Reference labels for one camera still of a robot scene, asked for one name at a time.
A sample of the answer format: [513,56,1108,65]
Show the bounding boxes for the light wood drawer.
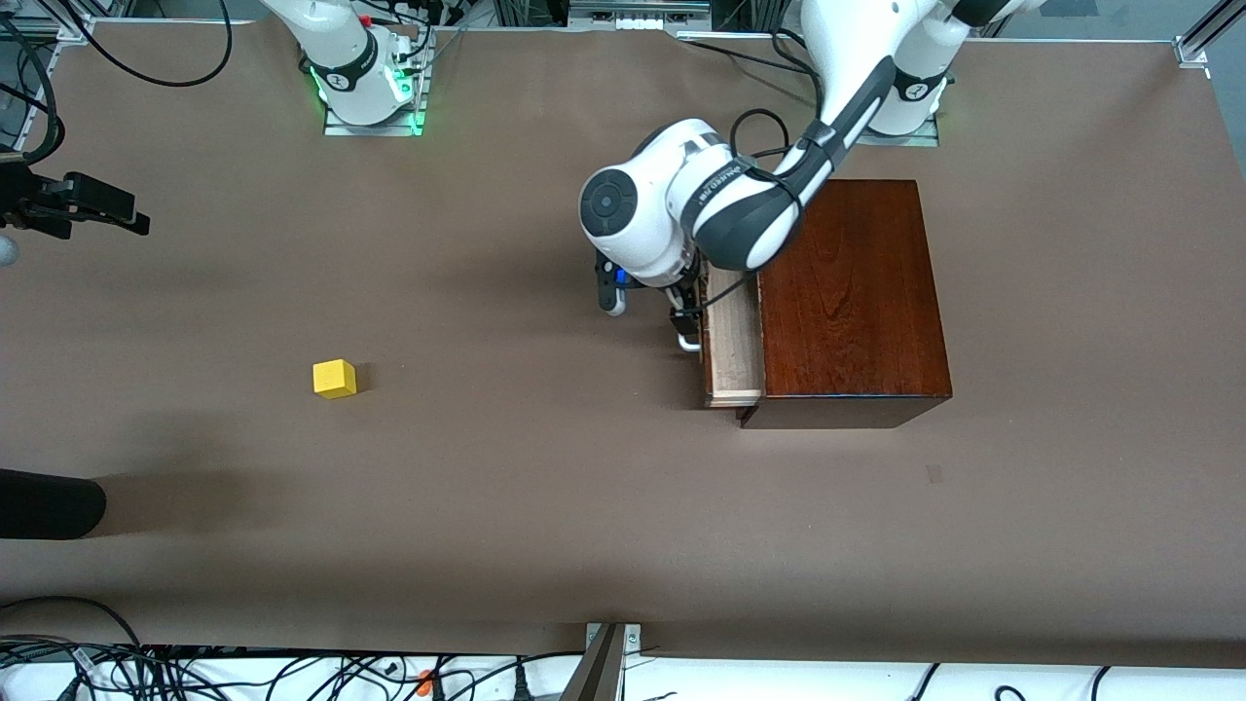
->
[703,261,767,409]

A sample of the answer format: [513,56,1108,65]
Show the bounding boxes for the yellow block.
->
[312,358,358,400]

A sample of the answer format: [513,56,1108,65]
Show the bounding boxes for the dark brown wooden cabinet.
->
[737,179,953,429]

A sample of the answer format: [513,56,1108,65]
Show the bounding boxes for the black cylindrical object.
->
[0,467,107,541]

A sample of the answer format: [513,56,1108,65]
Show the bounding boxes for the grey power strip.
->
[568,0,714,32]

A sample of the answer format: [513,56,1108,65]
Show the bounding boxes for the aluminium profile beam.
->
[560,621,643,701]

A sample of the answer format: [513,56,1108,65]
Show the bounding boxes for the white lower board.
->
[0,650,1246,701]

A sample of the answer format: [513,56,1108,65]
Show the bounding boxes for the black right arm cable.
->
[58,0,234,90]

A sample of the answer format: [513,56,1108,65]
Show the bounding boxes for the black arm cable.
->
[58,0,234,90]
[729,107,840,198]

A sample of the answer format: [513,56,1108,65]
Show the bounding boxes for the aluminium frame rail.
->
[1173,0,1246,69]
[0,15,94,165]

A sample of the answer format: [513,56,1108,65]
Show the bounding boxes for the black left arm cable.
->
[729,107,840,198]

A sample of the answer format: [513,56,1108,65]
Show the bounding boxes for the black table cable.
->
[677,35,825,76]
[774,27,830,98]

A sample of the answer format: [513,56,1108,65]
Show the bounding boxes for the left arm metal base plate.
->
[857,115,942,148]

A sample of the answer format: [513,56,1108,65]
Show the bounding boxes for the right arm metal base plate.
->
[323,39,429,138]

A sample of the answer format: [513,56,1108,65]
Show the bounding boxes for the tangled black cables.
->
[0,596,585,701]

